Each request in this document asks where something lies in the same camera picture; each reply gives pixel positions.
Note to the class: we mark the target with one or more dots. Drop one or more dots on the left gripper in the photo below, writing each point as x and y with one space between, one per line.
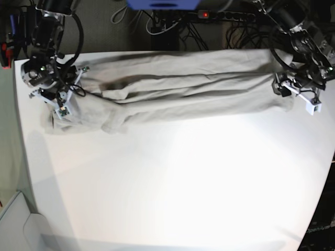
285 85

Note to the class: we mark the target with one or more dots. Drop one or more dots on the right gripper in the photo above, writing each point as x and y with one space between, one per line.
56 93

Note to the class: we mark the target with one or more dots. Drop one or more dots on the white t-shirt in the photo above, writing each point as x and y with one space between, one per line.
129 88

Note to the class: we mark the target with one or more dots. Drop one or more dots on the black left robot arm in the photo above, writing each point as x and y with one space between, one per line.
306 39

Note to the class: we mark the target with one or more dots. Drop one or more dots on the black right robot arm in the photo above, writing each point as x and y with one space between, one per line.
47 36

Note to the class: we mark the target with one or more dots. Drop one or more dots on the red and blue tools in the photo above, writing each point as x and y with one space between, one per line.
8 33

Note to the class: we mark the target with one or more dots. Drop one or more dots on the white power strip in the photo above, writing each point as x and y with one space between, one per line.
226 16

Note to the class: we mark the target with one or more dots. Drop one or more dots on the blue box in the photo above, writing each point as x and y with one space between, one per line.
163 4

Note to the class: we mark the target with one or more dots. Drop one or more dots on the white plastic bin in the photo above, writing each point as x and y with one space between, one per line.
23 230

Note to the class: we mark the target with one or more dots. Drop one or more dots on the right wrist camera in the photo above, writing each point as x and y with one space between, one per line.
62 112

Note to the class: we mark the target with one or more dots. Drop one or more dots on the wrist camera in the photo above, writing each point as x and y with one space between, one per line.
312 108
62 112

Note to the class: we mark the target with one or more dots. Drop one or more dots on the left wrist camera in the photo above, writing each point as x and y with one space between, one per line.
312 108

